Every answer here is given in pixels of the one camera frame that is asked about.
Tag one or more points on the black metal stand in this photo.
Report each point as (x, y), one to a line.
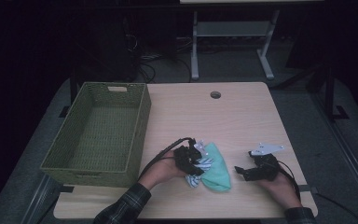
(330, 93)

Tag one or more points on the person's left hand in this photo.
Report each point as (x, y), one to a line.
(161, 171)

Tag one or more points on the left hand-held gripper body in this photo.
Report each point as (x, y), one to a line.
(185, 158)

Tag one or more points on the dark tape strip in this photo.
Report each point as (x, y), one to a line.
(66, 188)

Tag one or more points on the person's right hand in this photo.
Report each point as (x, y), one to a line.
(279, 189)

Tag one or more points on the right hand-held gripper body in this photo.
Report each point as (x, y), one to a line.
(264, 168)

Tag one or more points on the grey round table grommet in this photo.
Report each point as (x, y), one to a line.
(215, 95)

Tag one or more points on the green woven basket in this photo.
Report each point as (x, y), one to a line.
(105, 130)

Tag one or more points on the grey tape strip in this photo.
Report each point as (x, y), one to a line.
(307, 188)

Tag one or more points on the mint green underwear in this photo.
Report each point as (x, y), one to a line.
(219, 171)

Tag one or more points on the blue white striped underwear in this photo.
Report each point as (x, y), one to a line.
(194, 180)

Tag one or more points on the white metal table frame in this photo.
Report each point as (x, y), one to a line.
(233, 28)

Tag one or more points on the metal floor rail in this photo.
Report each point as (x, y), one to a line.
(37, 199)
(348, 155)

